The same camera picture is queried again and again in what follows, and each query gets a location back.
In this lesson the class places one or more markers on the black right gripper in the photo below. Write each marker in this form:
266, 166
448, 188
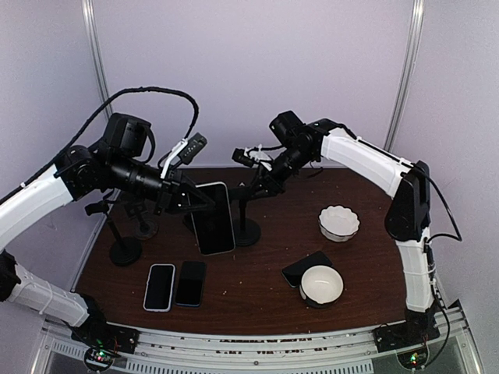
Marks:
269, 181

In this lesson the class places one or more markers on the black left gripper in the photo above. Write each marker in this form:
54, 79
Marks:
171, 197

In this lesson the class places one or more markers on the silver smartphone black screen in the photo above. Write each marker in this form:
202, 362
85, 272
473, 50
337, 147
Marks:
213, 228

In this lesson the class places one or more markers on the black round-base clamp phone stand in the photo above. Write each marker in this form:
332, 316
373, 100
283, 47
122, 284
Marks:
247, 232

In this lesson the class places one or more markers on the white-cased smartphone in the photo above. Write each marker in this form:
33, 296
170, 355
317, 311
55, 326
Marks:
158, 294

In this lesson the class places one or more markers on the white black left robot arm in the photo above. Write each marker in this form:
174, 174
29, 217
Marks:
110, 163

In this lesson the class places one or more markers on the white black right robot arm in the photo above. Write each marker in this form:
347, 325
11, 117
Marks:
405, 185

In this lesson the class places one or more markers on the clear-base metal phone stand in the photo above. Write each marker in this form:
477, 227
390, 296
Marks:
146, 226

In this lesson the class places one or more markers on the black gooseneck phone stand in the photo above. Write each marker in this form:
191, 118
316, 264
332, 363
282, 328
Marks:
125, 250

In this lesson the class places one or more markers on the white scalloped dish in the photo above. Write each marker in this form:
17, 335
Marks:
338, 223

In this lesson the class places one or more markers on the blue-edged black smartphone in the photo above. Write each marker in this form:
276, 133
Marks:
190, 286

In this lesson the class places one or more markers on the dark smartphone under bowl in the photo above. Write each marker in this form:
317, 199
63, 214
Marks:
293, 273

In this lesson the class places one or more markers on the white round bowl black rim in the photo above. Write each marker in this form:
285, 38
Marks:
321, 286

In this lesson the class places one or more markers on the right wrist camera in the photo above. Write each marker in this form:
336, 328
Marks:
252, 157

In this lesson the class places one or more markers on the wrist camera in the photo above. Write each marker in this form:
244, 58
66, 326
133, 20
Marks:
252, 157
182, 153

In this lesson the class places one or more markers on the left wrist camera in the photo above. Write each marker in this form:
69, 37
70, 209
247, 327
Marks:
182, 153

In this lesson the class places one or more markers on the aluminium front rail frame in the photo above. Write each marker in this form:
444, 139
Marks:
342, 351

